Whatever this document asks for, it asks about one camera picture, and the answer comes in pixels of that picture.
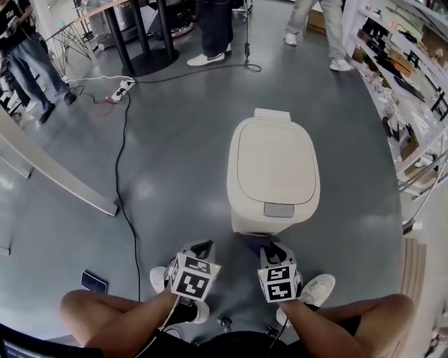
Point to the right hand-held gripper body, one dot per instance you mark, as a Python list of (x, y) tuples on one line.
[(280, 286)]

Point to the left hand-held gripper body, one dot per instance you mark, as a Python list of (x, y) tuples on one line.
[(190, 283)]

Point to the dark blue cloth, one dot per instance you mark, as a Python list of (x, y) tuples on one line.
[(260, 241)]

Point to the beige plastic trash bin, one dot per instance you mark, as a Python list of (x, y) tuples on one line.
[(273, 164)]

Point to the person's left forearm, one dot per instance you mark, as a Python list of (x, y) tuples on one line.
[(161, 318)]

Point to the person's right forearm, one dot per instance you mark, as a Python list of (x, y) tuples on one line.
[(304, 325)]

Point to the person's left white shoe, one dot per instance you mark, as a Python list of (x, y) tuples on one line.
[(157, 279)]

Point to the person's white shoe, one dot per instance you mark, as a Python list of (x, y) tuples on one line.
[(157, 279), (320, 288)]

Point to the person's right white shoe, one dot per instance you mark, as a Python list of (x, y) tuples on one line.
[(320, 288)]

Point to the black office chair base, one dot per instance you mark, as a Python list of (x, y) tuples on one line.
[(225, 323)]

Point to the person's black shorts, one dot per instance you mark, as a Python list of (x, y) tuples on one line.
[(238, 349)]

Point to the dark smartphone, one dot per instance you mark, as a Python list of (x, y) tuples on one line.
[(94, 282)]

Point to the person's left leg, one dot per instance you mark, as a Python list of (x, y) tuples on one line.
[(91, 314)]

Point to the person's leg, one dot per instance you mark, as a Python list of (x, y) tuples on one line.
[(381, 321), (91, 314)]

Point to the person's right leg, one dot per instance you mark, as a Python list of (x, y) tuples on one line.
[(381, 321)]

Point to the wooden slatted board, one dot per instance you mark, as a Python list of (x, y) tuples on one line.
[(413, 272)]

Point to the white slanted board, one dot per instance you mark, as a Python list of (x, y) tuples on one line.
[(52, 171)]

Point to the white power strip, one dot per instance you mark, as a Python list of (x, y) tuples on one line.
[(122, 91)]

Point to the wooden table with black legs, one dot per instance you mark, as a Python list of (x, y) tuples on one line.
[(154, 64)]

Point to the white metal shelving unit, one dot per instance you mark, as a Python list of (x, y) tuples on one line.
[(420, 115)]

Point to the black keyboard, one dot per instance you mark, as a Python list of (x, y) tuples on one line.
[(409, 89)]

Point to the plastic-wrapped grey machine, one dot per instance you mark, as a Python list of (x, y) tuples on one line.
[(122, 21)]

